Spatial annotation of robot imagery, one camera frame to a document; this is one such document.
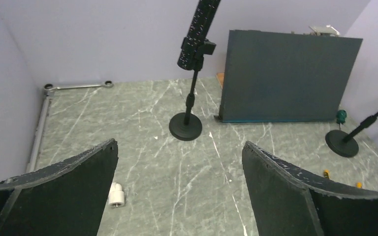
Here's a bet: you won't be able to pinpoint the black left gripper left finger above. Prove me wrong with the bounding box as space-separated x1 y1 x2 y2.
0 139 118 236

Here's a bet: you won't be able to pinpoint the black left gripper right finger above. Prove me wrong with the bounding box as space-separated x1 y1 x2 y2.
242 141 378 236

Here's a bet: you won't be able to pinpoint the black round-base mic stand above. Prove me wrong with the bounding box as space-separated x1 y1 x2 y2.
169 37 216 141

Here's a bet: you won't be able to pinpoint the black silver-mesh microphone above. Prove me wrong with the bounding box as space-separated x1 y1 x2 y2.
177 0 220 70

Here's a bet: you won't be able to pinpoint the white pipe elbow fitting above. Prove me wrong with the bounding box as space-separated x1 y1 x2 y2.
108 182 125 208

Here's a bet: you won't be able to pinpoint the dark grey upright panel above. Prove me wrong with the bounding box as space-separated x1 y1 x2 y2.
218 30 363 123

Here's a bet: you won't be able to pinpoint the orange wooden block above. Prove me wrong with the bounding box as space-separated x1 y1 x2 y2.
216 72 224 88

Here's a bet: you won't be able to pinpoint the white device behind panel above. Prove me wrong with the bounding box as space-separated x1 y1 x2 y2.
309 25 341 37

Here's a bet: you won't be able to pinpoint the yellow handle pliers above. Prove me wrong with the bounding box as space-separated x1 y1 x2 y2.
322 169 363 189

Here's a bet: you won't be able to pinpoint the black stand with shock mount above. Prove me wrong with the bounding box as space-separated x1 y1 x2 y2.
325 111 378 158

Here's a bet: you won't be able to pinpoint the green handle screwdriver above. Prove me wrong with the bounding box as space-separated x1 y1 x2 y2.
336 110 347 125

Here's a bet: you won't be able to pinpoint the aluminium table edge rail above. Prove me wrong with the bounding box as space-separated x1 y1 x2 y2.
26 90 51 173

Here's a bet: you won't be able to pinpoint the silver ring spanner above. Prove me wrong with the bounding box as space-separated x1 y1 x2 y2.
43 81 114 91

